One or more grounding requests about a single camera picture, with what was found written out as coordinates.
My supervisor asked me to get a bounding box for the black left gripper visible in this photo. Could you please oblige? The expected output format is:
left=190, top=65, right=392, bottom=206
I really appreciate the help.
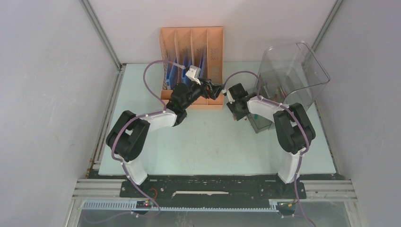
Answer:
left=182, top=78, right=224, bottom=110

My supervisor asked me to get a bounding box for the blue folder bottom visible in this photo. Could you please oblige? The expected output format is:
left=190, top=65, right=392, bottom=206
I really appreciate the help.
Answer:
left=199, top=50, right=207, bottom=78

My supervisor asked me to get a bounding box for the blue folder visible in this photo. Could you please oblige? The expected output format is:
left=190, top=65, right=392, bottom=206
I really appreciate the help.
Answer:
left=181, top=52, right=192, bottom=86
left=199, top=50, right=207, bottom=78
left=165, top=63, right=178, bottom=90

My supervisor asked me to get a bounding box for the blue folder top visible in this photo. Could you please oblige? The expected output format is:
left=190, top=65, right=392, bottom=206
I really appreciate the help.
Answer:
left=165, top=63, right=178, bottom=90

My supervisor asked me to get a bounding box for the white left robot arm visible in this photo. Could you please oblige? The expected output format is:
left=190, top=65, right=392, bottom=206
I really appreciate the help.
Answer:
left=106, top=79, right=224, bottom=197

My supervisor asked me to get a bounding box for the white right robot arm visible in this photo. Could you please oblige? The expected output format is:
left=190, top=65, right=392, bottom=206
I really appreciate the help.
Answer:
left=223, top=83, right=316, bottom=198

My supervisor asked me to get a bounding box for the clear open cabinet drawer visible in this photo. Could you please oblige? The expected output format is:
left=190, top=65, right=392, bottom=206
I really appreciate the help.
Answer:
left=246, top=110, right=275, bottom=134

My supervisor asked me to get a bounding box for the orange plastic file organizer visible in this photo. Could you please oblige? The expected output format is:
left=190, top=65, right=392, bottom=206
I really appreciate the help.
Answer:
left=159, top=26, right=224, bottom=110

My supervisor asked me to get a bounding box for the clear plastic drawer cabinet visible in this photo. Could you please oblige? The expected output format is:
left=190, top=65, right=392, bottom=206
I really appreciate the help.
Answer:
left=256, top=42, right=331, bottom=110

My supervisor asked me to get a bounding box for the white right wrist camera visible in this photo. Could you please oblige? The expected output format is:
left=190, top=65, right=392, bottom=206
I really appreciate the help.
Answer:
left=222, top=89, right=235, bottom=104

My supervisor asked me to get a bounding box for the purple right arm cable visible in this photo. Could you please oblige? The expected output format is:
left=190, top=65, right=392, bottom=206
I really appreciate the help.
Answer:
left=221, top=70, right=315, bottom=226

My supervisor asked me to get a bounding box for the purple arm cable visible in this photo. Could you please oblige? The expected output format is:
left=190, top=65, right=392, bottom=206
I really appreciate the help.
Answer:
left=111, top=60, right=192, bottom=218
left=221, top=70, right=315, bottom=226

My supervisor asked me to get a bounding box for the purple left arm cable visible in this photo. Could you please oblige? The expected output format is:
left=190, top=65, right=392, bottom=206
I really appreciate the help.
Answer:
left=111, top=60, right=192, bottom=218

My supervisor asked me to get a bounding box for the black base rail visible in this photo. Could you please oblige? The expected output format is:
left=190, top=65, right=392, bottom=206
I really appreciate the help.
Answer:
left=120, top=175, right=306, bottom=208

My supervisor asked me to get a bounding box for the grey cable duct strip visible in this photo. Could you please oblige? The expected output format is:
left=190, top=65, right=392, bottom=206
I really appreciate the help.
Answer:
left=81, top=200, right=279, bottom=212

